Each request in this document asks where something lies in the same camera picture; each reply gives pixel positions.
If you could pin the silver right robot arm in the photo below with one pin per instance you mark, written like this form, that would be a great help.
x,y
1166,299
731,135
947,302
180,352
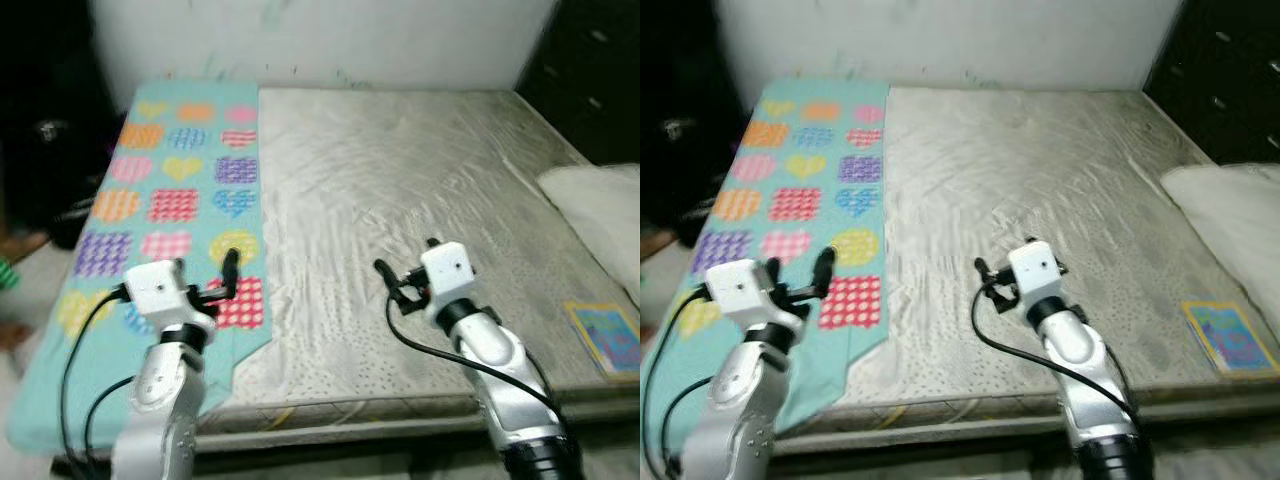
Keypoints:
x,y
1075,350
490,350

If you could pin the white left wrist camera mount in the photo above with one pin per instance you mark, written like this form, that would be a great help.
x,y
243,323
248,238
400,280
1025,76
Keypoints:
x,y
155,290
740,290

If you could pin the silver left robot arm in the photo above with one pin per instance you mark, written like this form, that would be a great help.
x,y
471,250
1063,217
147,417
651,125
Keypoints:
x,y
740,410
160,400

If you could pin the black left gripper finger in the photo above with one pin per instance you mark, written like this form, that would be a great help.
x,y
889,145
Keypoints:
x,y
824,272
772,268
230,272

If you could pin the white patterned mattress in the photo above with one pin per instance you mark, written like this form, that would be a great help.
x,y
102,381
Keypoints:
x,y
400,160
1020,160

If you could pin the blue yellow picture book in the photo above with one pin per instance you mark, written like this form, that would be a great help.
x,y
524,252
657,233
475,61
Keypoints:
x,y
1230,340
605,340

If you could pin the white printed pillow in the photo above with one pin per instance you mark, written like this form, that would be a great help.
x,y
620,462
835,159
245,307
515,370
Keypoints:
x,y
1230,220
600,220

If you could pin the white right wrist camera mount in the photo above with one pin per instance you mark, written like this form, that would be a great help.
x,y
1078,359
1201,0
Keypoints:
x,y
447,268
1035,265

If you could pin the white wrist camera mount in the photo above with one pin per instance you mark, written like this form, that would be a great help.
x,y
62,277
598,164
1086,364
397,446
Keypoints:
x,y
155,290
1035,265
740,290
447,268

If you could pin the black tufted headboard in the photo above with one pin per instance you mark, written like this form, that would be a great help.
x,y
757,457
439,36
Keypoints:
x,y
1230,70
600,70

